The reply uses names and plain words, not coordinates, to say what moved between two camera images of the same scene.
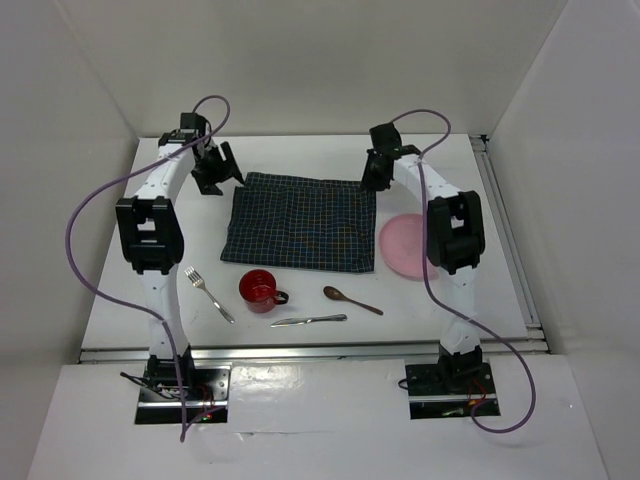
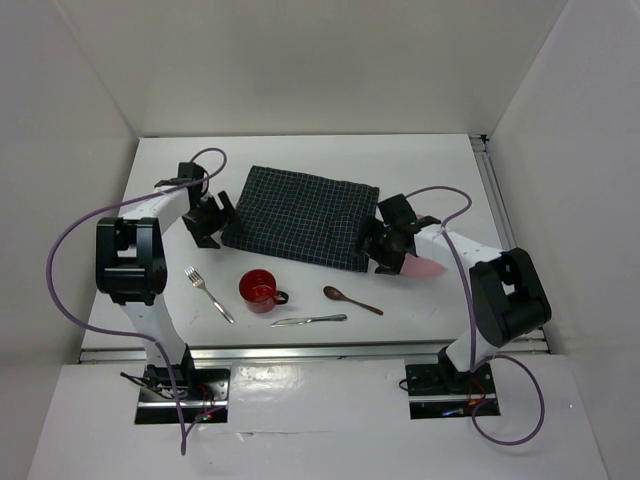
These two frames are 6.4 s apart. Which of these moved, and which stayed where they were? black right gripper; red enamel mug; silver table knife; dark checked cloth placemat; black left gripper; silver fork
Moved: black right gripper; black left gripper
Stayed: dark checked cloth placemat; silver fork; silver table knife; red enamel mug
